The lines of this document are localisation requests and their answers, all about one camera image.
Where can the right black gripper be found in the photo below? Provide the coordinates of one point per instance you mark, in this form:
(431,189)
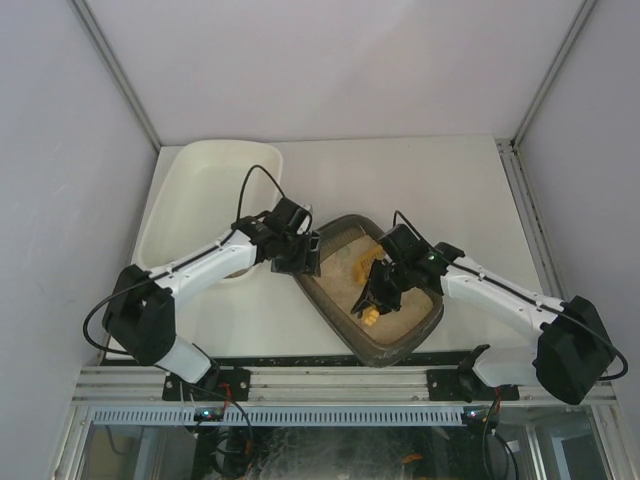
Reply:
(388,278)

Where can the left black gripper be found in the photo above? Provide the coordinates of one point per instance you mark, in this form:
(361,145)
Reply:
(298,255)

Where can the yellow litter scoop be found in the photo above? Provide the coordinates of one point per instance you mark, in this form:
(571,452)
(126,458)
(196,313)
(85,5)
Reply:
(360,274)

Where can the brown litter box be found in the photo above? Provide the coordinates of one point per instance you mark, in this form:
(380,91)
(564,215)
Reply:
(348,247)

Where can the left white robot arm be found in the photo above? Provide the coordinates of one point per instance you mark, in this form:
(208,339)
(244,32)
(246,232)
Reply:
(141,312)

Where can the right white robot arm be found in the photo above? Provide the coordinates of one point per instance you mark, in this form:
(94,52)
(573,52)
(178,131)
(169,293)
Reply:
(568,349)

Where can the white plastic tub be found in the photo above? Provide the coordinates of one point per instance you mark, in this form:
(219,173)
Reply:
(195,191)

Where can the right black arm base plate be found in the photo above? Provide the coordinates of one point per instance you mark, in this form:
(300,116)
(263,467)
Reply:
(450,385)

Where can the grey slotted cable duct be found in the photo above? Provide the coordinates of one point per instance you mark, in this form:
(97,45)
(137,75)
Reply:
(291,416)

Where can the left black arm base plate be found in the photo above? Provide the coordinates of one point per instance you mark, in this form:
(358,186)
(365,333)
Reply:
(218,385)

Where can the right aluminium side rail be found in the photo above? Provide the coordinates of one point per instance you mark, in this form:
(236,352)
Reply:
(523,256)

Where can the aluminium front rail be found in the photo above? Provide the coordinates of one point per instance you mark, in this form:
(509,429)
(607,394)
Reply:
(270,386)

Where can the left aluminium frame post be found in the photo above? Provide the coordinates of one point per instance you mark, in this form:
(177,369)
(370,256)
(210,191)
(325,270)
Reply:
(105,52)

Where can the aluminium frame post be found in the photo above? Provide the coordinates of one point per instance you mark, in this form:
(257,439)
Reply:
(552,73)
(105,52)

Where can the right aluminium frame post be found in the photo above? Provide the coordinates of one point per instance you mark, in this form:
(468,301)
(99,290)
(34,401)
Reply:
(552,73)

